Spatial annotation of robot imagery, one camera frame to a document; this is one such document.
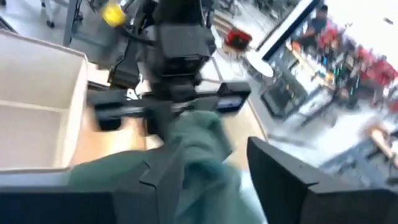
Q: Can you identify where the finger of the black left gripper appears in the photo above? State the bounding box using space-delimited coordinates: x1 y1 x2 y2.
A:
144 101 177 142
183 95 220 118

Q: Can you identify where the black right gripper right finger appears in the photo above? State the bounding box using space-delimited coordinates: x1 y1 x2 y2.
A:
246 136 398 224

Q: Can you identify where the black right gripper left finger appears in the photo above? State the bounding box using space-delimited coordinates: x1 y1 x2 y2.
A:
0 142 185 224

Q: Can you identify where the green garment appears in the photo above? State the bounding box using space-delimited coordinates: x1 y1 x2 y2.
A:
67 110 268 224

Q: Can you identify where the round base floor stand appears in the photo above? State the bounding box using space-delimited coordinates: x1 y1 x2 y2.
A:
245 49 275 78

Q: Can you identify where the red object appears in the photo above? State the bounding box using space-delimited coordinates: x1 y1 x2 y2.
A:
224 27 253 50

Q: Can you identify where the cluttered workbench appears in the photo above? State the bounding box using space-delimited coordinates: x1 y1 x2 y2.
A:
261 30 398 187

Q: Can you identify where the white caster chair leg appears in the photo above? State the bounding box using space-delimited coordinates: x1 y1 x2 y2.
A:
40 0 57 29

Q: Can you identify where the person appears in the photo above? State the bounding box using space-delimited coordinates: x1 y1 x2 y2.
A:
297 4 330 52

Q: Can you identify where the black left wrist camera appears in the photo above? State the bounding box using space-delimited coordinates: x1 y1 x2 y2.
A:
154 24 218 77

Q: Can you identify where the yellow cable tag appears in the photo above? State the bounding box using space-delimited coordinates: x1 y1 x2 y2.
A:
99 1 127 28

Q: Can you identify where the grey metal post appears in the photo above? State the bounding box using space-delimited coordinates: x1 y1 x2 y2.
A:
63 0 80 47

